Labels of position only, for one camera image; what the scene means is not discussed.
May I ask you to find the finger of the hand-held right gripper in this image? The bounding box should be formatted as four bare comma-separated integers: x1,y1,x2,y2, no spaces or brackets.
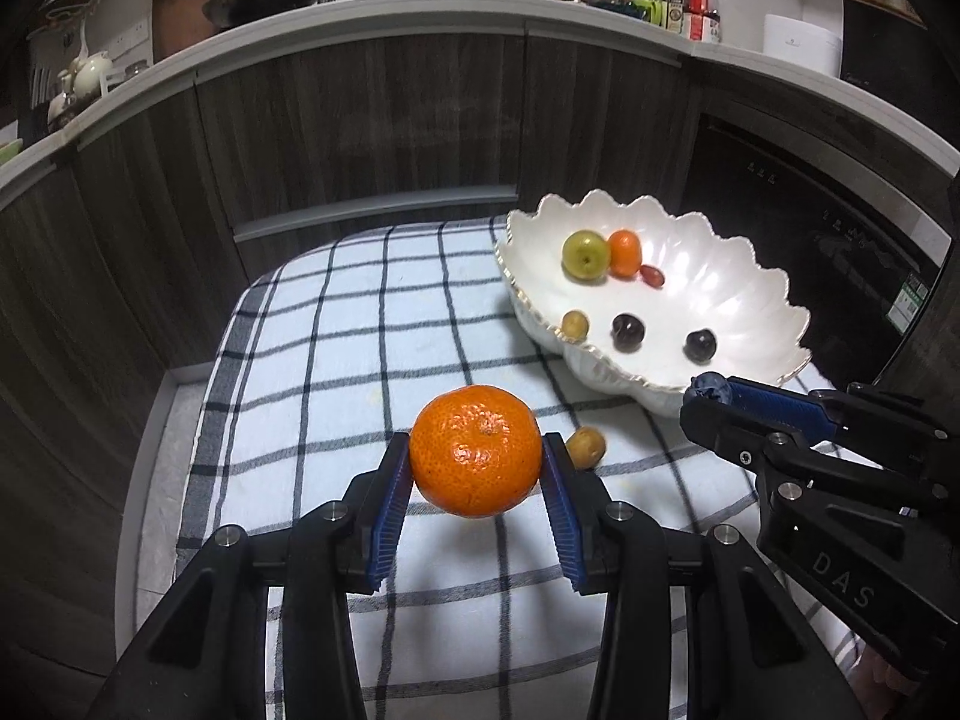
724,375,960,479
679,390,950,507

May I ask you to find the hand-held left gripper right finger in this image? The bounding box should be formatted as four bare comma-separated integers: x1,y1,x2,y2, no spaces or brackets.
540,431,867,720

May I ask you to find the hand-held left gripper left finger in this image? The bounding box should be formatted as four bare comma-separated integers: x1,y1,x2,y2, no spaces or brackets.
86,431,413,720

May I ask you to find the orange mandarin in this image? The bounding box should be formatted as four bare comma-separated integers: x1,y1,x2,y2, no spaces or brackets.
409,384,543,520

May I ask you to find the white scalloped bowl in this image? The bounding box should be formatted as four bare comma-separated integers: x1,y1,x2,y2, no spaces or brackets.
495,190,813,419

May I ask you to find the small orange kumquat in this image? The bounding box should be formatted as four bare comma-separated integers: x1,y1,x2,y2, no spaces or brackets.
606,229,642,278

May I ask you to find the green round fruit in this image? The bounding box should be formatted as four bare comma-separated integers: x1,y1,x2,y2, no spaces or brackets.
561,230,612,282

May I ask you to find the person's right hand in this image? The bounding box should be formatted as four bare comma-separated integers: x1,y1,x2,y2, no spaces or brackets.
853,645,929,700

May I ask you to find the brown small fruit on cloth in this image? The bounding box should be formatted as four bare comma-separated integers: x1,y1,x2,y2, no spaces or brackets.
564,426,607,470

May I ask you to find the blue checked white cloth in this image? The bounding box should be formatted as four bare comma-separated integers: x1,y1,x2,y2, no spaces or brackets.
174,214,863,720

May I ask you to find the green label sticker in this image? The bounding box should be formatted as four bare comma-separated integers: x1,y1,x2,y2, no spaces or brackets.
892,274,927,335

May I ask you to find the black built-in dishwasher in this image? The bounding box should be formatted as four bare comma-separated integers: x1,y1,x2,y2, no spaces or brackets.
679,116,946,391

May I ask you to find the dark wood cabinet door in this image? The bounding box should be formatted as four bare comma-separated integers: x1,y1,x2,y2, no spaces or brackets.
521,30,702,230
71,82,252,391
195,37,526,241
0,157,177,720

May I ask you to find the white round appliance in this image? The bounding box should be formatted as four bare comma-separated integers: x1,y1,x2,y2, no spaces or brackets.
763,13,845,78

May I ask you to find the black flat appliance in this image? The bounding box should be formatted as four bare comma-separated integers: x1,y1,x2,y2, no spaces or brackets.
838,0,960,136

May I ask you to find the red label bottle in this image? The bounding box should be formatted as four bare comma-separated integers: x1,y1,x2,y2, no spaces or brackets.
686,0,722,44

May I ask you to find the grey countertop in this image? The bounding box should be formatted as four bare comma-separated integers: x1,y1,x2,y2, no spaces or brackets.
0,0,960,196

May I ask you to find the white teapot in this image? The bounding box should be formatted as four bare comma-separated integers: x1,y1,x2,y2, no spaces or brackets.
71,51,115,95

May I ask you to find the brown cutting board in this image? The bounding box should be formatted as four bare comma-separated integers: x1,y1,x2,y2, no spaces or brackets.
154,0,226,65

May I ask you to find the metal dish rack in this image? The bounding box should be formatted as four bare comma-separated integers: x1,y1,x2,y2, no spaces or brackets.
26,0,83,128

